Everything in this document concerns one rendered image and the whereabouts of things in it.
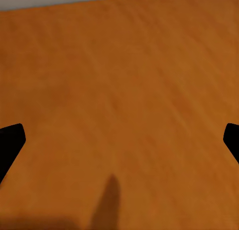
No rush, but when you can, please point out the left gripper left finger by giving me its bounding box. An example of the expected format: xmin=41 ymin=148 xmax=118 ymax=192
xmin=0 ymin=123 xmax=26 ymax=183

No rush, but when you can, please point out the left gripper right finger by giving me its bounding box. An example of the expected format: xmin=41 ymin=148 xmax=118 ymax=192
xmin=223 ymin=123 xmax=239 ymax=164

